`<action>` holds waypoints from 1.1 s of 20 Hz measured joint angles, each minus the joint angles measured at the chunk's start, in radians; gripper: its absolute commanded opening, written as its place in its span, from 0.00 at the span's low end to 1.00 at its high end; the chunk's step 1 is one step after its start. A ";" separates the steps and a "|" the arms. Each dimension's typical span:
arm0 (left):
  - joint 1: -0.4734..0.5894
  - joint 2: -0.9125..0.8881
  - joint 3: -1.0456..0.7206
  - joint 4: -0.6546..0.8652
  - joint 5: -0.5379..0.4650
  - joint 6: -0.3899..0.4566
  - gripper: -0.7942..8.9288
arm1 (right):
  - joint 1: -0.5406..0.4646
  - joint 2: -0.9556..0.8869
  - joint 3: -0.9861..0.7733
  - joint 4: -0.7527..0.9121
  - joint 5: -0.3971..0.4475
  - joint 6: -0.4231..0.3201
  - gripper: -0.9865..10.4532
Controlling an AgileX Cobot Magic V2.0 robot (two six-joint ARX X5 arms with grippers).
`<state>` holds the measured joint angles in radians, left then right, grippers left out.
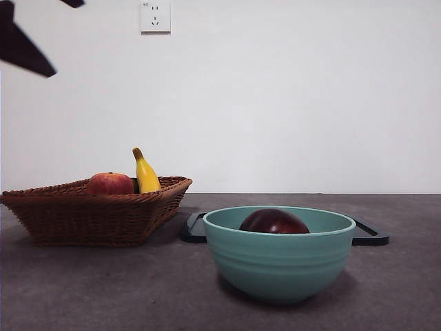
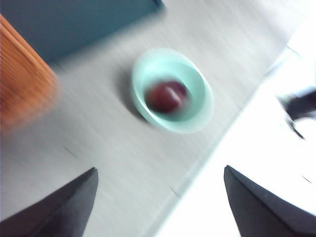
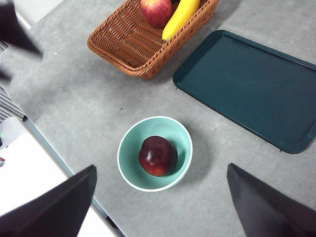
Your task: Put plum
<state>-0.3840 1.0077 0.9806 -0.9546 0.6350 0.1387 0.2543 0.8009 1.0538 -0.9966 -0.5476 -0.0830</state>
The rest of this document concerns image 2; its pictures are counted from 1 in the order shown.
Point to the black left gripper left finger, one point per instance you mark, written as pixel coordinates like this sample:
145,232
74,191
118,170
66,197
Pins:
54,209

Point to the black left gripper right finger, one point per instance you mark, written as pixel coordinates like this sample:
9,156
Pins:
266,209

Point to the teal ribbed bowl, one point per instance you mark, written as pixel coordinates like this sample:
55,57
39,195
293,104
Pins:
195,106

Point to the dark red plum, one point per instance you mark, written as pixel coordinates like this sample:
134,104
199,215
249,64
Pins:
165,97

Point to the brown wicker basket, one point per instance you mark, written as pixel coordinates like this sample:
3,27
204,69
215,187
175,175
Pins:
22,81

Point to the dark rectangular tray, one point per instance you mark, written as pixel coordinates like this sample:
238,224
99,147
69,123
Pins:
74,27

